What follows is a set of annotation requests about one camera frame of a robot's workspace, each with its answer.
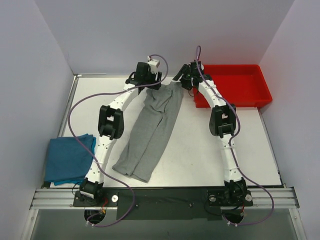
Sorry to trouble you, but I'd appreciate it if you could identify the grey t shirt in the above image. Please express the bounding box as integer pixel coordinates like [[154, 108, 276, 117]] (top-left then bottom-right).
[[112, 82, 184, 183]]

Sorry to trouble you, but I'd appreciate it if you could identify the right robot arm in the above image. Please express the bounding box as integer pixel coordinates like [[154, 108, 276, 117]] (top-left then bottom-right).
[[173, 61, 247, 206]]

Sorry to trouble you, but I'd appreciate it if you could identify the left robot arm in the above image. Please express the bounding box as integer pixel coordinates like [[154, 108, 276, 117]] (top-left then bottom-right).
[[79, 58, 162, 206]]

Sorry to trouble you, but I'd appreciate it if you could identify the red plastic bin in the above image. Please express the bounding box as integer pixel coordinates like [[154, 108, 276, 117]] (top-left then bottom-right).
[[204, 64, 273, 108]]

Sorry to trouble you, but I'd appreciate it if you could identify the folded blue t shirt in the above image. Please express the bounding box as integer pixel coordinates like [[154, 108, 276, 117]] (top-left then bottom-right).
[[44, 134, 96, 186]]

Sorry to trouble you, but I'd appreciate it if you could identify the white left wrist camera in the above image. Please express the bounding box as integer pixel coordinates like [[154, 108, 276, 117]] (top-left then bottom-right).
[[147, 56, 160, 74]]

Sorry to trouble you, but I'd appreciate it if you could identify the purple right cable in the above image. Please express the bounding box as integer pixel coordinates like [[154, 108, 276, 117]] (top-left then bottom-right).
[[194, 45, 275, 227]]

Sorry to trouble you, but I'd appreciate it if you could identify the purple cable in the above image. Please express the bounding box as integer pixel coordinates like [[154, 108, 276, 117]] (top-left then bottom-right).
[[67, 54, 170, 228], [194, 45, 275, 227]]

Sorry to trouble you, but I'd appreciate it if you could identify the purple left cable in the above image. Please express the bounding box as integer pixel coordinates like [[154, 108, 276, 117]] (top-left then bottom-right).
[[67, 54, 170, 228]]

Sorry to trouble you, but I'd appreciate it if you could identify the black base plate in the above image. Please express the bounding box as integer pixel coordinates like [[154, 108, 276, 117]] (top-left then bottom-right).
[[73, 186, 253, 220]]

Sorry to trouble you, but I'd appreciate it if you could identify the aluminium front rail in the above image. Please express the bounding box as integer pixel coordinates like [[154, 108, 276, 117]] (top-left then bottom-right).
[[29, 188, 118, 210]]

